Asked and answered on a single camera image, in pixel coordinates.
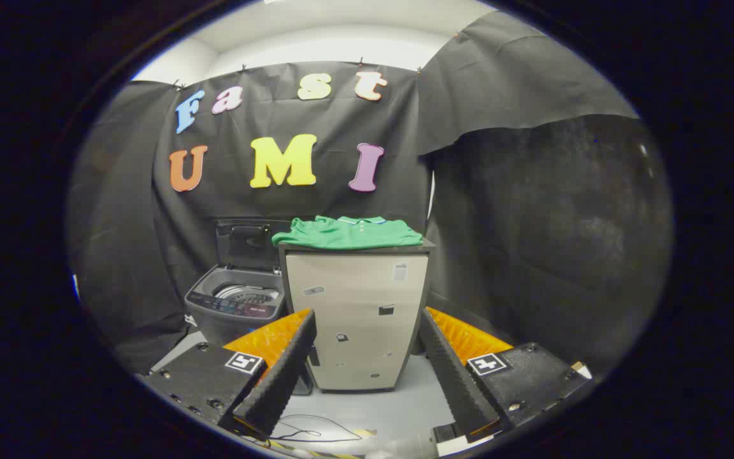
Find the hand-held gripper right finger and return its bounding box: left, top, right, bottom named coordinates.
left=418, top=307, right=594, bottom=444

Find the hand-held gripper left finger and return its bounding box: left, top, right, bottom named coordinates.
left=144, top=309, right=318, bottom=441

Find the grey washing machine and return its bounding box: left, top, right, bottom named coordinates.
left=184, top=265, right=288, bottom=348

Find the green polo shirt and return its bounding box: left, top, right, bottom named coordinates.
left=271, top=215, right=424, bottom=250

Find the beige cabinet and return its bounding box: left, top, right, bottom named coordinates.
left=278, top=239, right=436, bottom=393

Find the thin black floor cable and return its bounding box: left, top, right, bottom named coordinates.
left=271, top=414, right=364, bottom=444

